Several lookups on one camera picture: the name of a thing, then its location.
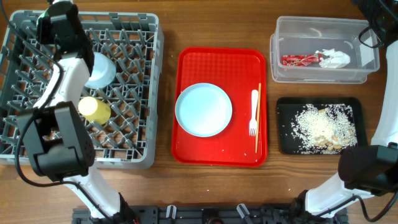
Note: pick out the red snack wrapper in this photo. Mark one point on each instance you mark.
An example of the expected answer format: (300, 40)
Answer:
(300, 60)

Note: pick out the wooden chopstick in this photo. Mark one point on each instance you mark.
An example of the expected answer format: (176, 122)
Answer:
(258, 117)

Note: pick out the white bowl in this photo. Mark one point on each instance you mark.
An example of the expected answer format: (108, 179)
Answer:
(104, 72)

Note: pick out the black tray with rice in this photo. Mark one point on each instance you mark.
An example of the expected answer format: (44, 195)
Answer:
(310, 126)

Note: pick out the grey dishwasher rack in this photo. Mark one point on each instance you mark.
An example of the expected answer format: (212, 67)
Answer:
(133, 41)

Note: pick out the yellow cup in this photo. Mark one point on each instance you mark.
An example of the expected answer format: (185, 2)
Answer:
(94, 110)

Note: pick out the white plastic fork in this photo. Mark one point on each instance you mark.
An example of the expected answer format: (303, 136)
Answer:
(253, 120)

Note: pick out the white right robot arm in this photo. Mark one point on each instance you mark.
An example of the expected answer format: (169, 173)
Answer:
(363, 172)

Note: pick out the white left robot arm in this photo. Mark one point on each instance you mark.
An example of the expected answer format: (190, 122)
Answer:
(52, 132)

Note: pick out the light blue plate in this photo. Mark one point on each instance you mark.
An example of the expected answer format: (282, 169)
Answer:
(203, 110)

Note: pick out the red serving tray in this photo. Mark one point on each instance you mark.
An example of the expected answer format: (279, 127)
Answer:
(238, 72)

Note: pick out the white napkin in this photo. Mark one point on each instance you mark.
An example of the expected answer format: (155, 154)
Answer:
(333, 59)

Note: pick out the clear plastic waste bin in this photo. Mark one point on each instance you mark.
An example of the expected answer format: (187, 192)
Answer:
(296, 35)

